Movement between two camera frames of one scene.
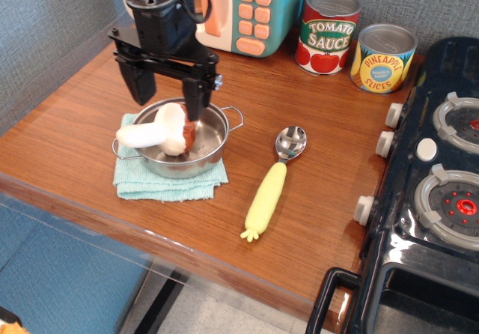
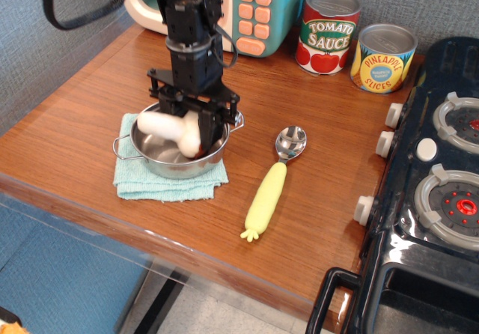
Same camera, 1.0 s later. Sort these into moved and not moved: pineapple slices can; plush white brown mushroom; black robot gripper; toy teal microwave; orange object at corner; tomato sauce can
Moved: plush white brown mushroom; black robot gripper
Not moved: toy teal microwave; pineapple slices can; tomato sauce can; orange object at corner
